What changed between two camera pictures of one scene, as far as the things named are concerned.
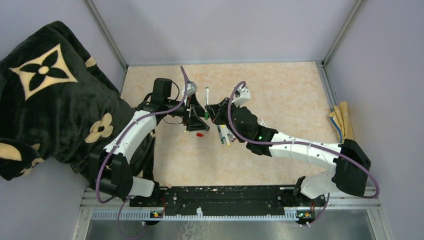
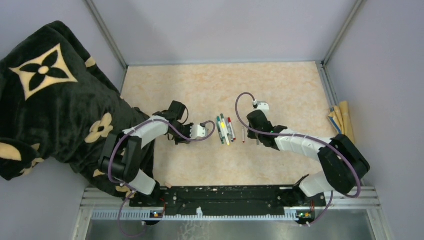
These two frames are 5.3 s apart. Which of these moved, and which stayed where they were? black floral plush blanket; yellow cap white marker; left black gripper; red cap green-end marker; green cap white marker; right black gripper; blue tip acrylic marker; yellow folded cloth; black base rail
Moved: left black gripper; right black gripper; red cap green-end marker
Stayed: green cap white marker; blue tip acrylic marker; yellow folded cloth; yellow cap white marker; black floral plush blanket; black base rail
